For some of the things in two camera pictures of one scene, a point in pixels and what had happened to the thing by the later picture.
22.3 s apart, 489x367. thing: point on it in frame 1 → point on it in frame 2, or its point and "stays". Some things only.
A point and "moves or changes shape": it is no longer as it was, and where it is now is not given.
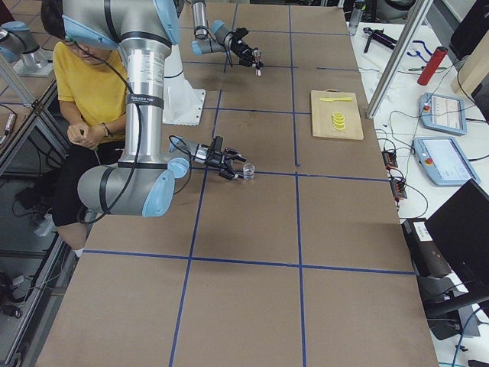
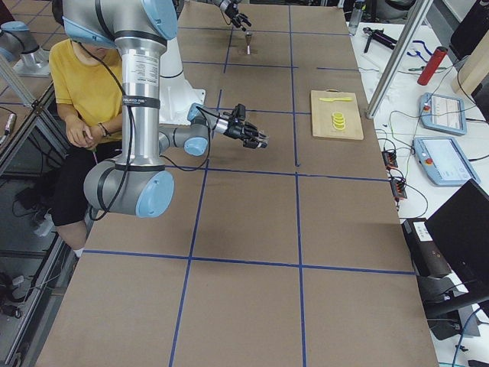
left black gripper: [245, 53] → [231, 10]
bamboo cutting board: [322, 112] stays
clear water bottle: [356, 17] stays
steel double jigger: [257, 54] moves or changes shape
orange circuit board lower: [398, 188] stays
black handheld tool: [380, 36] stays
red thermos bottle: [432, 65] stays
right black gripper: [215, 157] → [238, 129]
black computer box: [427, 256] stays
